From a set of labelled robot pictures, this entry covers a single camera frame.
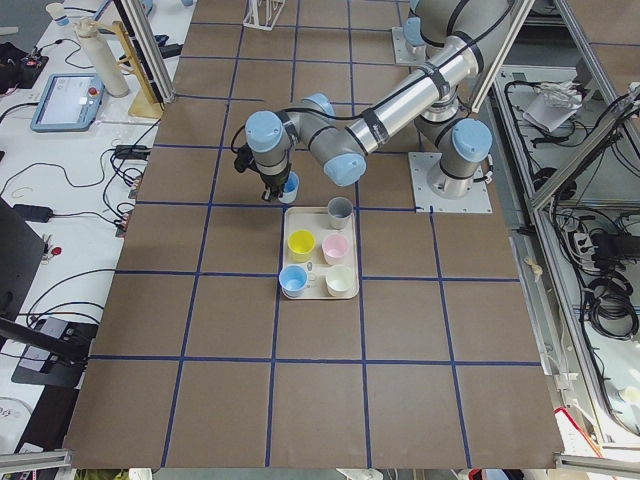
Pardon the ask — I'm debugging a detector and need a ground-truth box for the black power adapter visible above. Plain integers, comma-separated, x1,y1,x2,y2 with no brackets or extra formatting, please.
12,204,55,223

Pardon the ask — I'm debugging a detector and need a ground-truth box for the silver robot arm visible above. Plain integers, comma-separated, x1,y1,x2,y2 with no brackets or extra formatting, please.
234,1,514,201

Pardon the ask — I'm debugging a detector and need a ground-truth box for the yellow cup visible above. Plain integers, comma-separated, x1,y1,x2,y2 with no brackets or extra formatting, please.
287,229,316,263

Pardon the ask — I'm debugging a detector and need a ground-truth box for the grey cup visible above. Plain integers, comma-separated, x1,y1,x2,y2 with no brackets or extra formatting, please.
327,197,353,230

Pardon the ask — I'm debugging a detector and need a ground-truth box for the blue teach pendant tablet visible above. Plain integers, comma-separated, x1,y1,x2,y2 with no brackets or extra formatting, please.
30,73,105,133

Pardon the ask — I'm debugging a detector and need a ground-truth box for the white wire cup rack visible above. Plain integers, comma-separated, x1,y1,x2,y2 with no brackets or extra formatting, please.
243,0,286,31

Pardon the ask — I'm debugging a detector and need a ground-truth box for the light blue cup on tray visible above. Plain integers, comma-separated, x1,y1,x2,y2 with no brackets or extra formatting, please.
278,265,308,298

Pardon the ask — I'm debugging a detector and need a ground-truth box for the cream white cup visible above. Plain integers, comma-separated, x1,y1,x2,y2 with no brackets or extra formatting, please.
325,265,355,297

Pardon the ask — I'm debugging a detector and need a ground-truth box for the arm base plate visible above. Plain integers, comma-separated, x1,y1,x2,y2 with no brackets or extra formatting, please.
408,152,493,215
391,27,426,66

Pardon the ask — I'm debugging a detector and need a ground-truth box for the pink cup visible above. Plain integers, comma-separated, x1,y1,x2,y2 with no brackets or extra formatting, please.
321,233,350,265

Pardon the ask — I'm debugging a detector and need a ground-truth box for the wooden mug tree stand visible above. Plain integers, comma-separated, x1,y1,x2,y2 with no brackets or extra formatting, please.
95,21,163,119

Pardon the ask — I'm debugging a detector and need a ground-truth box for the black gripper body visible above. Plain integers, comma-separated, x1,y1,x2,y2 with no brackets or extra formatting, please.
234,144,291,188

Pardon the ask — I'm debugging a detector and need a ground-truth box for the light blue ikea cup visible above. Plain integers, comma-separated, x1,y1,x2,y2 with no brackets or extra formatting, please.
278,171,300,204

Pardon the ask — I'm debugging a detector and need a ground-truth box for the beige plastic tray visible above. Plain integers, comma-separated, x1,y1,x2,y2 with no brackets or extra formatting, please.
282,207,359,300

